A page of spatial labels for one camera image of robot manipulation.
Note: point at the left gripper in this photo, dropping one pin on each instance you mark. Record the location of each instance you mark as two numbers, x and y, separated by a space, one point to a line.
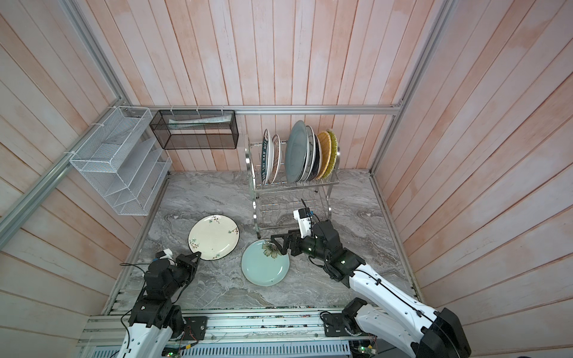
186 261

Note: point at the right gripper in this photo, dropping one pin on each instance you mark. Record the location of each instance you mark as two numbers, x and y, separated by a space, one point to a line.
293 238

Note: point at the stainless steel dish rack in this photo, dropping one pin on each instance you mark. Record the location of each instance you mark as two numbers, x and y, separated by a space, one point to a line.
274 203

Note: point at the cream floral plate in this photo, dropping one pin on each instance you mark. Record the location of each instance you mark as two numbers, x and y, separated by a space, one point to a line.
214 236

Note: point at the dark teal ceramic plate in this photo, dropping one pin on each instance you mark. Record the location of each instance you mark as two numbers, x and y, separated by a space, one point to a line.
296 152

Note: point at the white plate with text rim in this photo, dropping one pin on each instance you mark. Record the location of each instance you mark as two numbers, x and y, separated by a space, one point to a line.
267 157

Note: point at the black round plate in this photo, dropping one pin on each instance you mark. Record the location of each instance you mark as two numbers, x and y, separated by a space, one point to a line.
317 165

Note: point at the orange sunburst plate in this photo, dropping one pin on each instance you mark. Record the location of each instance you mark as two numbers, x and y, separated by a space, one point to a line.
309 156
276 141

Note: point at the yellow green woven plate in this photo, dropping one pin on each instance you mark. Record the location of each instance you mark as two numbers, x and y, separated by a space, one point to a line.
333 156

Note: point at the white plate green clover motif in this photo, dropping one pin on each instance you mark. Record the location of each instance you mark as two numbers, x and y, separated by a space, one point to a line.
310 177

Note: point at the orange woven bamboo plate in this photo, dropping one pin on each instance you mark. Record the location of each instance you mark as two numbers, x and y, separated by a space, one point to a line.
325 141

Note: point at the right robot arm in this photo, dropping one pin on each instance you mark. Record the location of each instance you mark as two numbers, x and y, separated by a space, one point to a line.
381 309

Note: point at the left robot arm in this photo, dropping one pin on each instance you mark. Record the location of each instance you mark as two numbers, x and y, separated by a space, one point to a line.
155 318

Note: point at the light green flower plate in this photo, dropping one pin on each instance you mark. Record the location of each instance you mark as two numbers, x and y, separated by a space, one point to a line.
263 265

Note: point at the rolled paper tube in basket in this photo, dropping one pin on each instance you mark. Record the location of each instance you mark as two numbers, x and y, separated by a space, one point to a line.
208 123

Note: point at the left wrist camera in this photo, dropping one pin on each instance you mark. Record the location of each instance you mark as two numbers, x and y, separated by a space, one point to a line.
165 254

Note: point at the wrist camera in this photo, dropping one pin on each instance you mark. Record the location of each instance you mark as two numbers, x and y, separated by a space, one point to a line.
304 218
165 254

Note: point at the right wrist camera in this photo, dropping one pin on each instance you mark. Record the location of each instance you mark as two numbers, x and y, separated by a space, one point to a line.
304 218

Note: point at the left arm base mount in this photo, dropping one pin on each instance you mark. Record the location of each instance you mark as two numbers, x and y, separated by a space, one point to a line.
194 328

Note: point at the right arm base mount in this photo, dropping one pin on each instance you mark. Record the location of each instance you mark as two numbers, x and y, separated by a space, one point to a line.
339 325

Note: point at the white wire mesh shelf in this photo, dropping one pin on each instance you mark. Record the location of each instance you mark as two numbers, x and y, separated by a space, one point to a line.
123 167

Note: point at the black mesh wall basket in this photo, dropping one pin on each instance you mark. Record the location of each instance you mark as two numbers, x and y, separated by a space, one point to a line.
170 139

